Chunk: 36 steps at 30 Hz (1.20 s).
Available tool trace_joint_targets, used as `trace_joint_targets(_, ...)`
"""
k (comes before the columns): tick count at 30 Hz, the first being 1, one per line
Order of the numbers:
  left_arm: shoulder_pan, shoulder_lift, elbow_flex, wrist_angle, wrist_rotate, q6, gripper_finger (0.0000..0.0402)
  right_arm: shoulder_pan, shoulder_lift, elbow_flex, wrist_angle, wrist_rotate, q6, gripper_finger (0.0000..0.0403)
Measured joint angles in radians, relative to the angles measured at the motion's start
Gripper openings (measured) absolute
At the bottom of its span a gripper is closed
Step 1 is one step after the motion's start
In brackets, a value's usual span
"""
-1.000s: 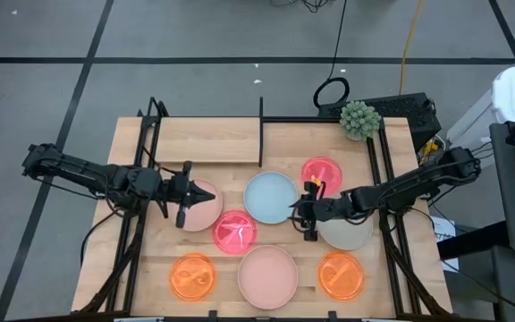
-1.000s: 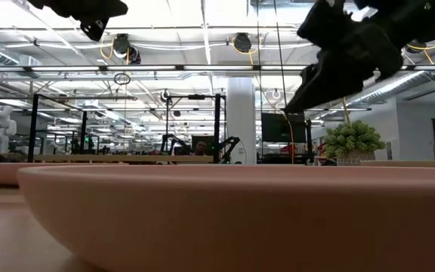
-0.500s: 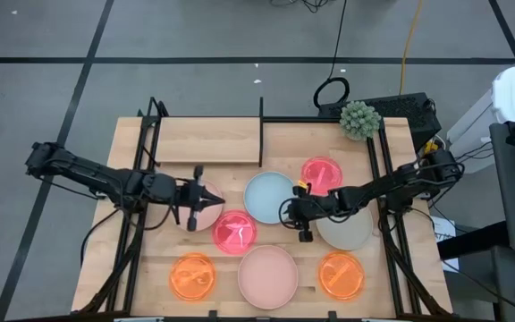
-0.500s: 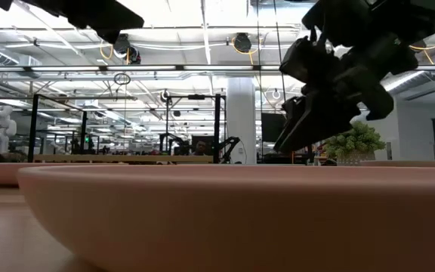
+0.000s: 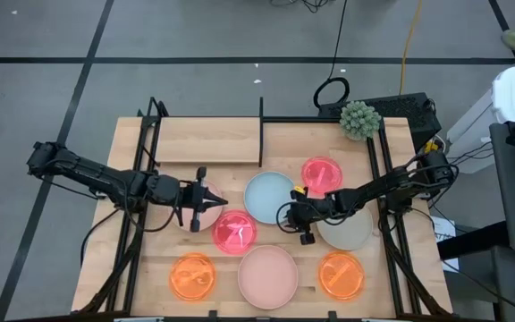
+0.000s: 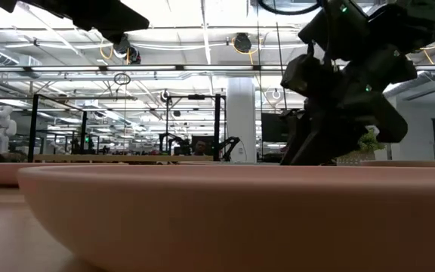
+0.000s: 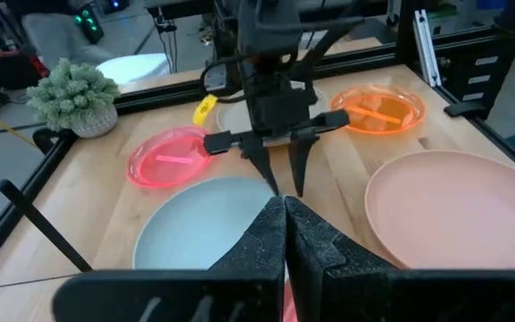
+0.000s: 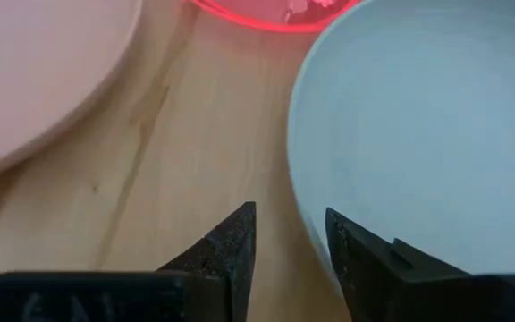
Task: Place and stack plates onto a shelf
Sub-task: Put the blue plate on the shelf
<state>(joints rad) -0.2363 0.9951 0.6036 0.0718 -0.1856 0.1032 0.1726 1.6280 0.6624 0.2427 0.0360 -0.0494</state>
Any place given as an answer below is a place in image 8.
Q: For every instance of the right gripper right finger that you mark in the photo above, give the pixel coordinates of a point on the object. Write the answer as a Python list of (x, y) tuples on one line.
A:
[(374, 277)]

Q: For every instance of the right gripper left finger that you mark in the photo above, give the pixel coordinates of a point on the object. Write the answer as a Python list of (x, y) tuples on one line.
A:
[(222, 268)]

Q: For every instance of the white ceramic plate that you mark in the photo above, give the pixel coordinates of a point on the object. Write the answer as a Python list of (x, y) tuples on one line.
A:
[(418, 134)]

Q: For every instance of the pink translucent plastic plate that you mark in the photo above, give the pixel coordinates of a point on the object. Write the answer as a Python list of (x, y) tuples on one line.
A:
[(262, 11)]

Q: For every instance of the pink ceramic plate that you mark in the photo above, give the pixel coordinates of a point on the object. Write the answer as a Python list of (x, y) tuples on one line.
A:
[(38, 67)]

